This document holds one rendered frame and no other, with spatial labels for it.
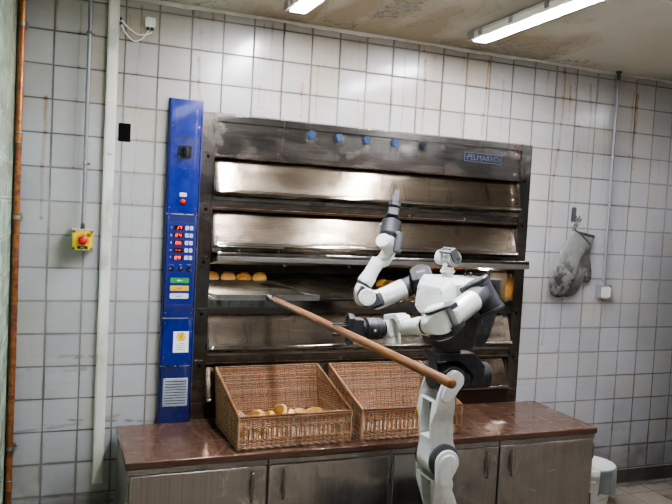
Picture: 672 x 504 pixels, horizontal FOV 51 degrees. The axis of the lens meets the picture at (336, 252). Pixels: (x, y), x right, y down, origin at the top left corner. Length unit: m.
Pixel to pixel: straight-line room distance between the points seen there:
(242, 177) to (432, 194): 1.08
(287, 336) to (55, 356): 1.12
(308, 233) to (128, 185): 0.93
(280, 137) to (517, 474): 2.10
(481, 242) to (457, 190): 0.34
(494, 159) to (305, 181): 1.16
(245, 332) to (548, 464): 1.71
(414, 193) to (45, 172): 1.88
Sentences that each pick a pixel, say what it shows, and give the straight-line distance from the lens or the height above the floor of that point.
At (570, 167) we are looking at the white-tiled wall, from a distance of 4.51.
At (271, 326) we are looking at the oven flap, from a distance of 3.69.
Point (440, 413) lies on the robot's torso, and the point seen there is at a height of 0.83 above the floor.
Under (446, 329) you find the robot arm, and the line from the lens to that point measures 2.67.
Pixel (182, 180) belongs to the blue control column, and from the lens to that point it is 3.49.
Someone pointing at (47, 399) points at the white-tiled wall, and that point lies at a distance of 3.60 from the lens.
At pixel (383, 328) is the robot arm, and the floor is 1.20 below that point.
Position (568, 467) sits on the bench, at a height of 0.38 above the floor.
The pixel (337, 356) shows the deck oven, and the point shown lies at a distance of 3.83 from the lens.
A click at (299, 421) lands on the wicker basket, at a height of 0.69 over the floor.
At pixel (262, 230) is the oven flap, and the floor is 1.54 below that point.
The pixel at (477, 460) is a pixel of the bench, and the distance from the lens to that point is 3.72.
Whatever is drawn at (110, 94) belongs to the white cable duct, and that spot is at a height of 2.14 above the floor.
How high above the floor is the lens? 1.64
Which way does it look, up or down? 3 degrees down
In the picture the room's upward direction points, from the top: 3 degrees clockwise
